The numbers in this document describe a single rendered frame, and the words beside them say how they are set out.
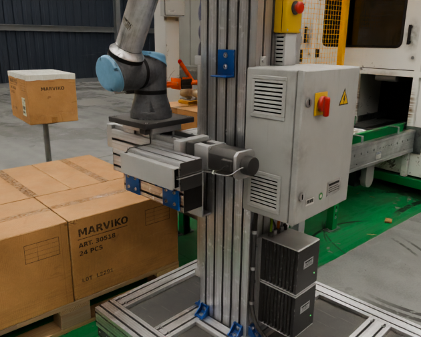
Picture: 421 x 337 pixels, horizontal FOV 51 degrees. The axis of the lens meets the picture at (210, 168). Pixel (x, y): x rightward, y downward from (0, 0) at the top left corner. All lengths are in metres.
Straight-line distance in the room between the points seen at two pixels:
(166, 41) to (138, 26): 2.14
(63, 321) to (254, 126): 1.32
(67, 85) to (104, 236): 2.05
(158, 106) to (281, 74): 0.47
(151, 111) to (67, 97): 2.43
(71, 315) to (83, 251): 0.31
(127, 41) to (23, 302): 1.21
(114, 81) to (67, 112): 2.54
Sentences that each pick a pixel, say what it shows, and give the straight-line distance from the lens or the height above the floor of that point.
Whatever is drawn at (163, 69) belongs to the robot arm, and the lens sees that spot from 1.57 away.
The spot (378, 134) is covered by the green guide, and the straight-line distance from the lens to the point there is 3.76.
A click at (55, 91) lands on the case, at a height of 0.88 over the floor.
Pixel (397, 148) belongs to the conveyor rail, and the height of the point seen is 0.48.
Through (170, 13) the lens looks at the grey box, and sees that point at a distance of 3.50.
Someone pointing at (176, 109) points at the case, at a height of 0.94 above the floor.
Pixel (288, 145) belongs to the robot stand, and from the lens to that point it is 1.32.
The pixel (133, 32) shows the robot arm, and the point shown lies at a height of 1.33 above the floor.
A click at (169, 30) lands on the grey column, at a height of 1.37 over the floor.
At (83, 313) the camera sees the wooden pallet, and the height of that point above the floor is 0.06.
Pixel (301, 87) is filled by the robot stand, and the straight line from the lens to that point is 1.27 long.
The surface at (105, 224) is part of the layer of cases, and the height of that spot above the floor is 0.48.
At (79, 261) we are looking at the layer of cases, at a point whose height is 0.34.
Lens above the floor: 1.31
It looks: 16 degrees down
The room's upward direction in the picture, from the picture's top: 1 degrees clockwise
